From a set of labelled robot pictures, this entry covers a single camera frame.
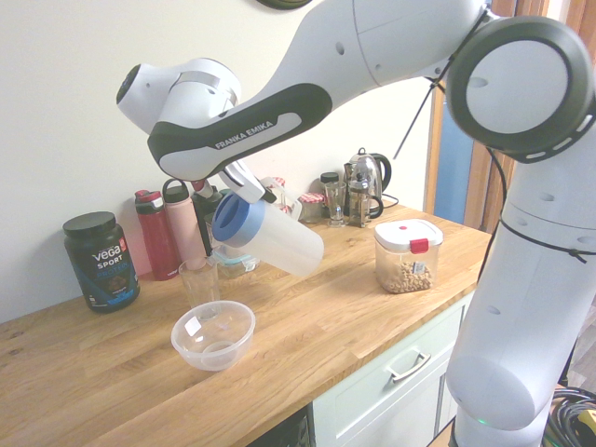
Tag pink water bottle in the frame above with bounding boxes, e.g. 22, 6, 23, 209
161, 178, 207, 272

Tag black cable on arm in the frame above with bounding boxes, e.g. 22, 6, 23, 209
393, 13, 589, 264

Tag glass food container teal lid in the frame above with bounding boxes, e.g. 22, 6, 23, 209
211, 244, 262, 279

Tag black water bottle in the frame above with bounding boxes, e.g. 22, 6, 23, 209
191, 183, 223, 259

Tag black Vega protein tub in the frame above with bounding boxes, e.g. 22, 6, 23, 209
62, 211, 142, 314

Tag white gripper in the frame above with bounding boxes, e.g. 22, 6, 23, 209
221, 160, 278, 205

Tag jar with black lid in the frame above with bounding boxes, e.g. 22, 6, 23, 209
319, 171, 341, 209

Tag translucent pitcher with blue lid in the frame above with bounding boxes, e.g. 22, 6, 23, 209
211, 188, 326, 279

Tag glass French press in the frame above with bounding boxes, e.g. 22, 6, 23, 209
346, 162, 386, 229

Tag stainless steel electric kettle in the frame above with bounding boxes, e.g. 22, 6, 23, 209
344, 147, 393, 220

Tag metal drawer handle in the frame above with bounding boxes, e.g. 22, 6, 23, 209
385, 351, 432, 385

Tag clear cereal container white lid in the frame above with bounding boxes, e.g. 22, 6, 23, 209
373, 220, 443, 295

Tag small footed clear glass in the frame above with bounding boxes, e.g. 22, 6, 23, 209
324, 181, 349, 228

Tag dark appliance under counter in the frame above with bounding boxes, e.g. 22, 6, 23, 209
241, 403, 314, 447

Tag clear drinking glass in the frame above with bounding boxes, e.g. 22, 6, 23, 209
178, 259, 223, 321

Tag pale green cabinet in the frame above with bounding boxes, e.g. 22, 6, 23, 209
311, 291, 477, 447

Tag yellow power box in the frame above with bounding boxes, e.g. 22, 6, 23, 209
575, 408, 596, 440

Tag clear plastic bowl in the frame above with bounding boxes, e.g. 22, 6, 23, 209
169, 300, 257, 372

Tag wooden door frame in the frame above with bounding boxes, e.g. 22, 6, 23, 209
422, 0, 596, 237

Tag coiled black cables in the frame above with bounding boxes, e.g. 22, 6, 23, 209
549, 385, 596, 447

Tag red water bottle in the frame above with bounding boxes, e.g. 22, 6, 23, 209
133, 189, 182, 282

